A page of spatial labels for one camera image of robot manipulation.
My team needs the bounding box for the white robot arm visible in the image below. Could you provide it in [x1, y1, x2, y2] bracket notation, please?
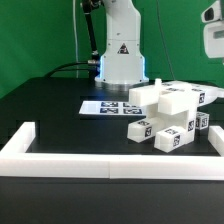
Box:
[81, 0, 224, 86]

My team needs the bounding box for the grey thin cable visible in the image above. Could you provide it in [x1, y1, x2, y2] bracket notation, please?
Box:
[72, 0, 81, 79]

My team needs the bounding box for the white marker sheet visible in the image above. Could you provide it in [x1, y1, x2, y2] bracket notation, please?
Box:
[79, 101, 145, 116]

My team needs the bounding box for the white chair back frame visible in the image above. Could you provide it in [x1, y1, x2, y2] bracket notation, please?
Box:
[129, 79, 224, 115]

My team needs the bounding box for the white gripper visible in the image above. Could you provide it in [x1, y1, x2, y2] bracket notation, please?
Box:
[203, 21, 224, 58]

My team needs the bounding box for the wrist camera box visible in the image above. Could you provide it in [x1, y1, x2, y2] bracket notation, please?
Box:
[201, 0, 224, 23]

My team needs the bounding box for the black cable bundle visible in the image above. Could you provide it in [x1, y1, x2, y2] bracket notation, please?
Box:
[43, 61, 101, 80]

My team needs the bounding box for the white chair seat part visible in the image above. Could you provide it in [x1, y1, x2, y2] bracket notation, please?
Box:
[146, 104, 197, 144]

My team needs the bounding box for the white U-shaped fence frame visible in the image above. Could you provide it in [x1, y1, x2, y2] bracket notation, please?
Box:
[0, 122, 224, 181]

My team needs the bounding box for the white tagged cube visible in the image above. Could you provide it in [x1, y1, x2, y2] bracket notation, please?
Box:
[196, 112, 210, 130]

